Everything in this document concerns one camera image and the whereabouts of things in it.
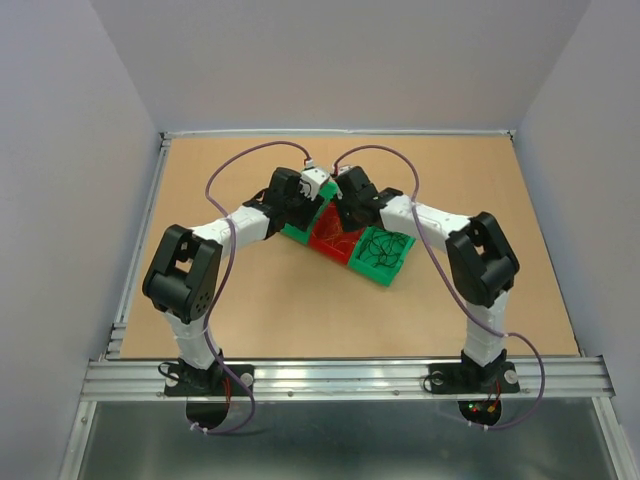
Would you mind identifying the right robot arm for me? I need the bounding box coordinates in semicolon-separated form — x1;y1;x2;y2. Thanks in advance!
332;166;520;394

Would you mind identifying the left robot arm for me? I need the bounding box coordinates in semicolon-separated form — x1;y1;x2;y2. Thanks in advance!
142;167;330;397

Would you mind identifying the left green bin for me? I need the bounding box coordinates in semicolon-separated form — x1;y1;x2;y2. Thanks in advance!
280;182;338;245

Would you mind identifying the green bin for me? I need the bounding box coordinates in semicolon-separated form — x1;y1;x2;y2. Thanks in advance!
280;182;338;245
348;226;415;287

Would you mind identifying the red bin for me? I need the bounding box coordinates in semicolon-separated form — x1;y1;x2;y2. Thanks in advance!
308;203;364;265

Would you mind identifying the right green bin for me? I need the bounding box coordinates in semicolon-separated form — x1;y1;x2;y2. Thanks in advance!
348;226;415;287

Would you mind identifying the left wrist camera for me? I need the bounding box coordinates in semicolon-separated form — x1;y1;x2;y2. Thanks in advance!
299;167;331;200

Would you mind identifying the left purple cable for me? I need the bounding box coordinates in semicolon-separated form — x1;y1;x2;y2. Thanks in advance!
191;141;314;436

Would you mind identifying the purple cable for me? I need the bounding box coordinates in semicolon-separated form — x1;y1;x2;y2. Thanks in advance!
331;145;547;433
191;141;314;436

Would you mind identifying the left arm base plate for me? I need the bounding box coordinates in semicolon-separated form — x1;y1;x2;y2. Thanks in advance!
157;361;248;397

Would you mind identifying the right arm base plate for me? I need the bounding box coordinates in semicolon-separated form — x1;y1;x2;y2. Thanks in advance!
427;362;521;395

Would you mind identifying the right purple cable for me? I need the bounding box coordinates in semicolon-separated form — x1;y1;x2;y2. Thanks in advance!
331;145;547;433

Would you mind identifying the aluminium rail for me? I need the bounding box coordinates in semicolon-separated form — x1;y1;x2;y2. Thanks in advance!
80;357;614;402

